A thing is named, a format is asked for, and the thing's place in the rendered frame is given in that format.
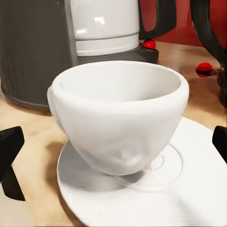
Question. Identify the countertop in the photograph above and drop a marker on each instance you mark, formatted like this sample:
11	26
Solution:
35	166

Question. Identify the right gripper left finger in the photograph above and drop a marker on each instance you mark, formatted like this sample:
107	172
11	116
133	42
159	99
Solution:
11	142

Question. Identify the saucer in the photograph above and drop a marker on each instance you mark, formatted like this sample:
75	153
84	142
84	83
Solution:
186	186

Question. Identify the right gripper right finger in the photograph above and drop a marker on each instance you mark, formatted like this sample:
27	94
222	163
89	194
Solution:
219	140

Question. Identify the dishwasher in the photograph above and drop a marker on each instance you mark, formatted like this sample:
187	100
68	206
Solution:
11	186

